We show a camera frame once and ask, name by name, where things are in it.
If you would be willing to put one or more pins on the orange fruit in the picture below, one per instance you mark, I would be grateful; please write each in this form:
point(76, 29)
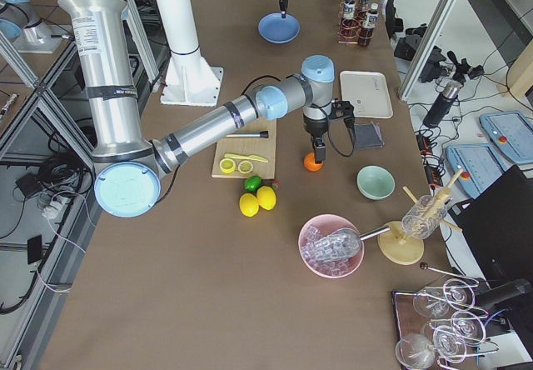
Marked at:
point(310, 163)

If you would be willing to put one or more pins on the blue plate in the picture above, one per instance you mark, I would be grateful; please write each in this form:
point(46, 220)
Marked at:
point(278, 29)

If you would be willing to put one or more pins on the grey folded cloth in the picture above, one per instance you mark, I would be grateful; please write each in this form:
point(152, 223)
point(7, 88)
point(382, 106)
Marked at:
point(368, 135)

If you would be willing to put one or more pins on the wooden cutting board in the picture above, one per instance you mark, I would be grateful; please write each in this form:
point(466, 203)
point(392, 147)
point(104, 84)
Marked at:
point(246, 146)

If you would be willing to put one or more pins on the steel muddler black tip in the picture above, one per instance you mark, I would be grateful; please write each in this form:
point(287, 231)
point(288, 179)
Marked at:
point(259, 134)

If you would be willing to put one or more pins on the green bowl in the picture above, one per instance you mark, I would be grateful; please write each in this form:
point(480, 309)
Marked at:
point(375, 182)

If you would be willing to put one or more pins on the yellow plastic knife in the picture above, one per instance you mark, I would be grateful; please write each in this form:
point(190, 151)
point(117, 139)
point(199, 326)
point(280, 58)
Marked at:
point(251, 157)

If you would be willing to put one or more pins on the tea bottle top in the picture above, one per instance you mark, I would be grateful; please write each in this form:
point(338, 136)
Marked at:
point(349, 24)

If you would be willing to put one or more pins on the tea bottle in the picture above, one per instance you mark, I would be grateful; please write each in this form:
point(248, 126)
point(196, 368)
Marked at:
point(349, 24)
point(363, 6)
point(368, 25)

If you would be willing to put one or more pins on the yellow lemon upper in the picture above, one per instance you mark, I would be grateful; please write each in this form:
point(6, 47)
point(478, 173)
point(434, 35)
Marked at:
point(266, 197)

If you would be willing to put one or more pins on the yellow lemon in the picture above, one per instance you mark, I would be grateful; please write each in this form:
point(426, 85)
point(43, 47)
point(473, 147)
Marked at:
point(266, 197)
point(248, 205)

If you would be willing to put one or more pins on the cream rabbit tray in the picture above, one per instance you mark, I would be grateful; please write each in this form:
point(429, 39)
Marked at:
point(367, 92)

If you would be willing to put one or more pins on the green lime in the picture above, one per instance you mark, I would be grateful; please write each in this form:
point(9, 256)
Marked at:
point(252, 183)

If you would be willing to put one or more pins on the lemon half lower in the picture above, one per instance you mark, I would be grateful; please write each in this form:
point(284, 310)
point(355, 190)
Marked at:
point(245, 167)

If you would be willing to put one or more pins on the lemon half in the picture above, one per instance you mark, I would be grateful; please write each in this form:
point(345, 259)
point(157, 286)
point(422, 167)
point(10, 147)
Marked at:
point(245, 167)
point(227, 165)

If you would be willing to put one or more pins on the pink bowl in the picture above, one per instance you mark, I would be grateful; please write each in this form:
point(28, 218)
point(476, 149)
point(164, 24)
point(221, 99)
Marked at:
point(317, 228)

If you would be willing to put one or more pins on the tea bottle lower right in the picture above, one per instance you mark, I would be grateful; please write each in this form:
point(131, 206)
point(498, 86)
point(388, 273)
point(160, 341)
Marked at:
point(363, 6)

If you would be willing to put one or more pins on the yellow lemon lower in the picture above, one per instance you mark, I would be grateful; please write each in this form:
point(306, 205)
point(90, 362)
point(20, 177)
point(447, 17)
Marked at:
point(248, 205)

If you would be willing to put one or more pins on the tea bottle lower left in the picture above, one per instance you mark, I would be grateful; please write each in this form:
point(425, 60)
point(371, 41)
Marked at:
point(368, 25)

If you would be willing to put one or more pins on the lemon half upper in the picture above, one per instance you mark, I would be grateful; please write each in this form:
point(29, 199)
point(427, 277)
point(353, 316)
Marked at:
point(227, 165)

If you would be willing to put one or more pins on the steel ice scoop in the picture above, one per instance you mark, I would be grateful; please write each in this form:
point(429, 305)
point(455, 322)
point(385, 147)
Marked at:
point(343, 243)

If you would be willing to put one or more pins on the wooden stand base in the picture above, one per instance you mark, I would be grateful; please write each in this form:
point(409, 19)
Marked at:
point(400, 247)

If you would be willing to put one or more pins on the glass mug on stand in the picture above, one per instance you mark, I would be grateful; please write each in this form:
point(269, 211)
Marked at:
point(424, 217)

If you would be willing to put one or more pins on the black water bottle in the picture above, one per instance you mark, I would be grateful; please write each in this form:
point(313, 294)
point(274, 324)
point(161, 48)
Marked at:
point(442, 104)

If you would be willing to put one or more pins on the teach pendant near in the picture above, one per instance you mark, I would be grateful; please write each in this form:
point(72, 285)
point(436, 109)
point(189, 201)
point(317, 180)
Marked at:
point(482, 164)

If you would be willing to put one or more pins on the teach pendant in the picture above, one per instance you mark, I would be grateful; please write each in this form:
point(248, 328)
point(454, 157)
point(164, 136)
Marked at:
point(482, 164)
point(511, 132)

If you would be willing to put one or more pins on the teach pendant far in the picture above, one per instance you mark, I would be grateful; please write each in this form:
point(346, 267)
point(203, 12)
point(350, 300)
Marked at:
point(511, 132)

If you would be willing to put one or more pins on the black framed tray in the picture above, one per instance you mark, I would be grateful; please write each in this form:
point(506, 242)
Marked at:
point(399, 324)

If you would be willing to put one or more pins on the wine glasses group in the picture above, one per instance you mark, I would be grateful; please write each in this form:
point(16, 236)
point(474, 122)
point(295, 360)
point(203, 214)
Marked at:
point(445, 324)

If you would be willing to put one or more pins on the copper wire bottle rack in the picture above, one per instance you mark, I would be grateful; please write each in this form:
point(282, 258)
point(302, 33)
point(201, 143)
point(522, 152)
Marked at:
point(360, 20)

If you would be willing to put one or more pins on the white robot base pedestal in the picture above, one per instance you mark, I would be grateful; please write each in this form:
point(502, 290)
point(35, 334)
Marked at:
point(190, 80)

